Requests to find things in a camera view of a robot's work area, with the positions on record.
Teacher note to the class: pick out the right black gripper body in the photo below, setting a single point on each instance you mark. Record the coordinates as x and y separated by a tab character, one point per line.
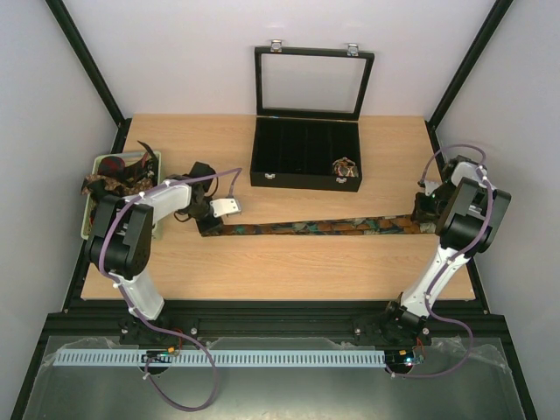
421	215

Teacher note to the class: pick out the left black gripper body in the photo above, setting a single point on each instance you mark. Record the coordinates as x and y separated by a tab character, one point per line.
197	211

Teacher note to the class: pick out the brown teal patterned tie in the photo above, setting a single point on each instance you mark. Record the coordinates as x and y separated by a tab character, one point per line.
379	225

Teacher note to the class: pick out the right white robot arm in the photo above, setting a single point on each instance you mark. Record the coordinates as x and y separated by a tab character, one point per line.
467	210

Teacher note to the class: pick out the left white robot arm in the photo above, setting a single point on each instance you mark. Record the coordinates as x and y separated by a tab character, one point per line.
119	244

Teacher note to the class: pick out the pile of ties in basket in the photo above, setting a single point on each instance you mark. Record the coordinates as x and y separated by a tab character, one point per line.
113	176

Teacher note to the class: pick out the rolled patterned tie in box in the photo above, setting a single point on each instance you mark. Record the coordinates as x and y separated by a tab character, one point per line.
346	168

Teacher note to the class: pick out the black compartment storage box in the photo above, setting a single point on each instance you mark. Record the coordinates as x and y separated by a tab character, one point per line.
308	107

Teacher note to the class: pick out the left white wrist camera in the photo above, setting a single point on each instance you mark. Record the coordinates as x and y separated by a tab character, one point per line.
228	206

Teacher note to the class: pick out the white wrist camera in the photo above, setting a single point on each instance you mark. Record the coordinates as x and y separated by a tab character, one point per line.
228	206
429	188

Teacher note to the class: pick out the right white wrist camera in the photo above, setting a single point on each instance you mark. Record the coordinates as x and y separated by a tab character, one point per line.
429	188

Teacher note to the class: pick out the light blue cable duct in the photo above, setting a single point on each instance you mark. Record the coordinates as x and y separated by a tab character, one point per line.
222	358

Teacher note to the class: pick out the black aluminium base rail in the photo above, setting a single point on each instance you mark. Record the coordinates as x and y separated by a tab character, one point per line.
363	323

